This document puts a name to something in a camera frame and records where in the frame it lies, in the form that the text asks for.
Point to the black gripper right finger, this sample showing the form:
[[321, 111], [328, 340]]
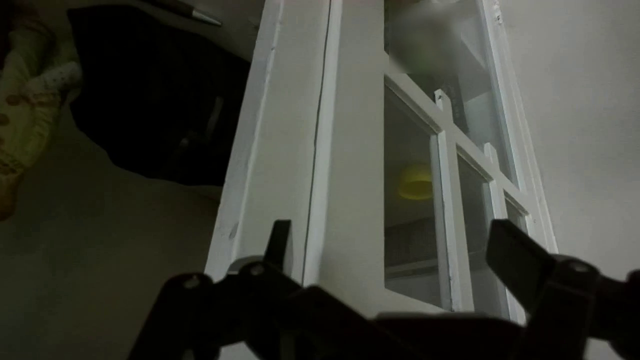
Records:
[[520, 266]]

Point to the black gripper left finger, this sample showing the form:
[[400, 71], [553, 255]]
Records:
[[279, 242]]

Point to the white glass-pane cabinet door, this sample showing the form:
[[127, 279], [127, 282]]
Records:
[[352, 167]]

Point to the yellow plastic cup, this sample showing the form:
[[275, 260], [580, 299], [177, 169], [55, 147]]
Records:
[[415, 181]]

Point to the black bag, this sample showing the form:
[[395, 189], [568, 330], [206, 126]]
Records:
[[152, 101]]

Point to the grey pen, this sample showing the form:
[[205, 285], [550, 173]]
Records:
[[197, 12]]

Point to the cream plush toy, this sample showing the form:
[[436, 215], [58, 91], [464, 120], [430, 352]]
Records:
[[27, 101]]

